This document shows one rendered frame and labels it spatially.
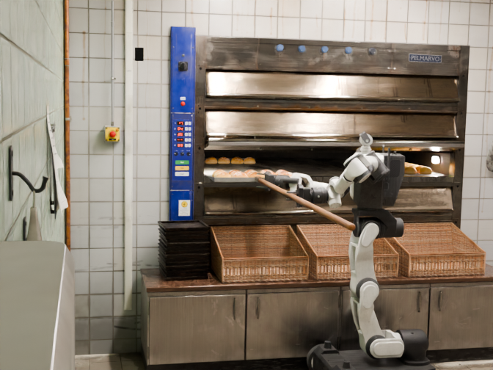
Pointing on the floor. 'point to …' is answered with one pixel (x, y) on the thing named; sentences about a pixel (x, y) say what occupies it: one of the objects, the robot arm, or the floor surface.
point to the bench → (304, 319)
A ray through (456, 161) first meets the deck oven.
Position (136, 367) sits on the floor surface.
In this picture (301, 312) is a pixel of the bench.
